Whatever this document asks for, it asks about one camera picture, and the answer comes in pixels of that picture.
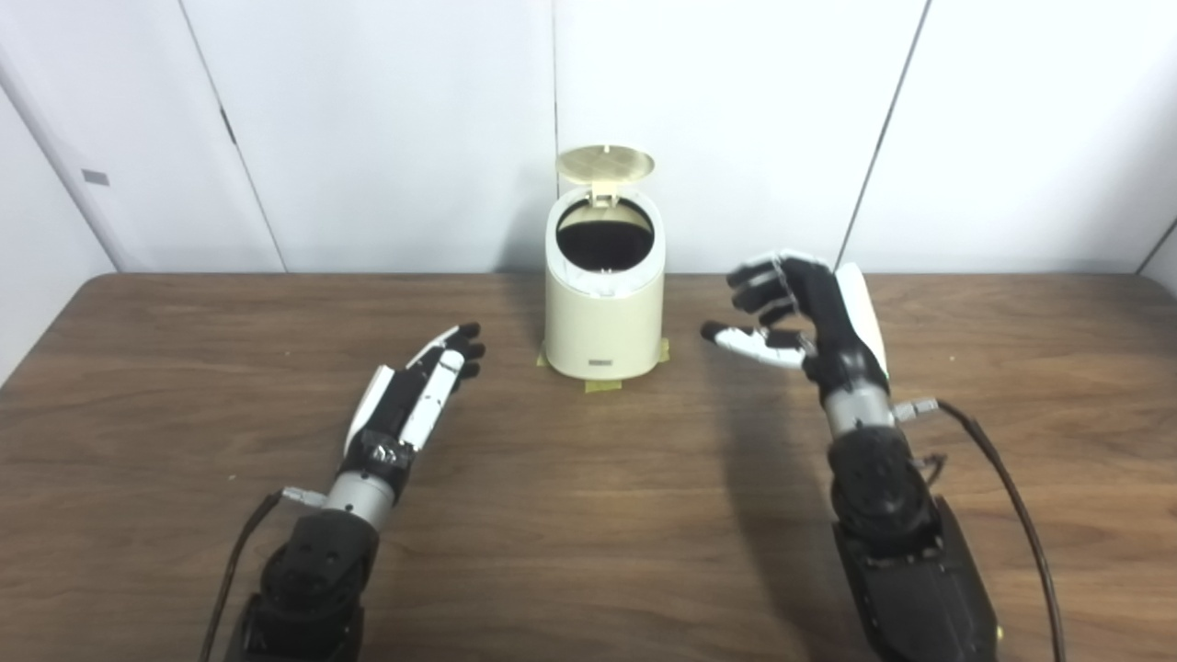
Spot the cream-colored bin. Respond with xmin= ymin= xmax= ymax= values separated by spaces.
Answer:
xmin=543 ymin=188 xmax=667 ymax=380

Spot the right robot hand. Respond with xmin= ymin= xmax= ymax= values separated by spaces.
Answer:
xmin=702 ymin=250 xmax=891 ymax=410

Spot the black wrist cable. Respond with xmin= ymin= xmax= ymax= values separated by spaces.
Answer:
xmin=892 ymin=397 xmax=1068 ymax=662
xmin=198 ymin=487 xmax=330 ymax=662

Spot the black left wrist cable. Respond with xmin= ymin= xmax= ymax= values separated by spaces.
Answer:
xmin=198 ymin=487 xmax=330 ymax=662

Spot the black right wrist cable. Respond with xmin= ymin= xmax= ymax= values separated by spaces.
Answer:
xmin=892 ymin=397 xmax=1068 ymax=662

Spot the round cream bin lid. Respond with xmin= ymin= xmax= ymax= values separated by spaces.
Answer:
xmin=555 ymin=144 xmax=656 ymax=205

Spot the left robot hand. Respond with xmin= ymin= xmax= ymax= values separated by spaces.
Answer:
xmin=336 ymin=322 xmax=486 ymax=502

